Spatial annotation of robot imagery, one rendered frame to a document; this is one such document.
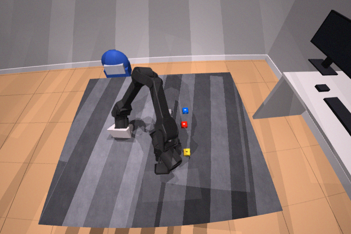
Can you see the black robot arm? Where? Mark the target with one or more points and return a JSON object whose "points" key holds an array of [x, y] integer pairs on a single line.
{"points": [[165, 125]]}

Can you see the yellow block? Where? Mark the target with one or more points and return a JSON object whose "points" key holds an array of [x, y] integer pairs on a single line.
{"points": [[186, 152]]}

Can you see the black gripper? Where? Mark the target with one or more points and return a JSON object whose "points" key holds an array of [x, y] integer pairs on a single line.
{"points": [[160, 168]]}

